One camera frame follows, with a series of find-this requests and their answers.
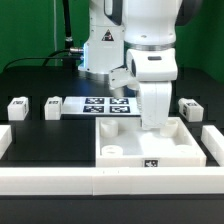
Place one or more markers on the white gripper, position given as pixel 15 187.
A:
pixel 154 72

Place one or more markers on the white square tabletop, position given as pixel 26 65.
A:
pixel 121 142

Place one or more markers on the white right fence bar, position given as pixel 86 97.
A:
pixel 213 139

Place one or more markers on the white fence bar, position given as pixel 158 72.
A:
pixel 111 181
pixel 213 139
pixel 5 138

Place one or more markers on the white front fence bar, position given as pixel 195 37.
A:
pixel 111 181

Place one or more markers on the white left fence bar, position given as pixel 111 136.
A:
pixel 5 138

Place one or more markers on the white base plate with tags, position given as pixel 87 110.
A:
pixel 100 105

